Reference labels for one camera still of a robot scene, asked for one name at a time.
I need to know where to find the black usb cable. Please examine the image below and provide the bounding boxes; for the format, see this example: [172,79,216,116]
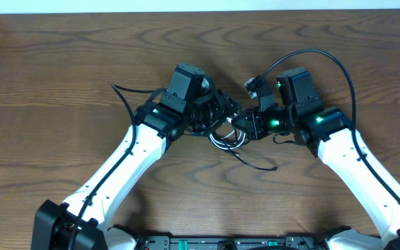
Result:
[208,114,278,172]

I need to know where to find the white usb cable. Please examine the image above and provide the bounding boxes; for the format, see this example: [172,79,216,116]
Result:
[208,117,248,151]

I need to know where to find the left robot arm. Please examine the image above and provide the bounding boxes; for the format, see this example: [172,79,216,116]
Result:
[31,63,240,249]

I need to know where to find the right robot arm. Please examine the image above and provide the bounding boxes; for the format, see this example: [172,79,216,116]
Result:
[232,67,400,249]

